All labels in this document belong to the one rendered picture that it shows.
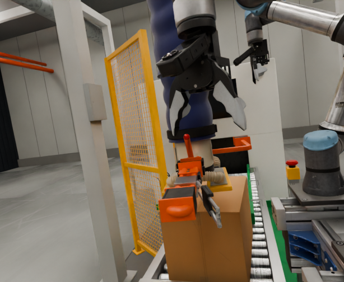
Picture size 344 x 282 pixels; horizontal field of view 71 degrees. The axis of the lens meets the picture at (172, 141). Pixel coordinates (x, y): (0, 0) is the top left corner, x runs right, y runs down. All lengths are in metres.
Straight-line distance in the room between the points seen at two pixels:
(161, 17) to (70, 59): 1.23
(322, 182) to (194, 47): 0.80
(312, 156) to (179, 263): 0.81
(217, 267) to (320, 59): 9.62
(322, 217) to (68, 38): 2.04
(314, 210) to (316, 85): 9.33
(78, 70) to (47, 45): 11.10
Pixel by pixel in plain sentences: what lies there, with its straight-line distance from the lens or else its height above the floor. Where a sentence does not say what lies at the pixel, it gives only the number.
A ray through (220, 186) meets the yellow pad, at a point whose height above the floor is 1.11.
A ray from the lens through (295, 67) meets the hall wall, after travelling 10.21.
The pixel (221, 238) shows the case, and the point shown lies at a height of 0.82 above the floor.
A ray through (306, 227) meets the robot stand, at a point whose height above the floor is 0.92.
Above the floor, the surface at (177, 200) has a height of 1.24.
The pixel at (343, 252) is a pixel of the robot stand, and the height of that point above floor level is 1.04.
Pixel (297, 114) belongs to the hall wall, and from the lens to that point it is 10.15.
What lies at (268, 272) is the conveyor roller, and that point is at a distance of 1.51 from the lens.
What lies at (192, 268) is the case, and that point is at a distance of 1.36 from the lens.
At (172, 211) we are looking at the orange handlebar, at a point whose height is 1.22.
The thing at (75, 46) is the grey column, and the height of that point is 2.07.
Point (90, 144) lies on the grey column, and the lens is 2.10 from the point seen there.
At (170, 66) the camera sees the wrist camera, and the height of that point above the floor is 1.49.
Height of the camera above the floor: 1.41
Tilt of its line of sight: 6 degrees down
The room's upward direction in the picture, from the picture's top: 8 degrees counter-clockwise
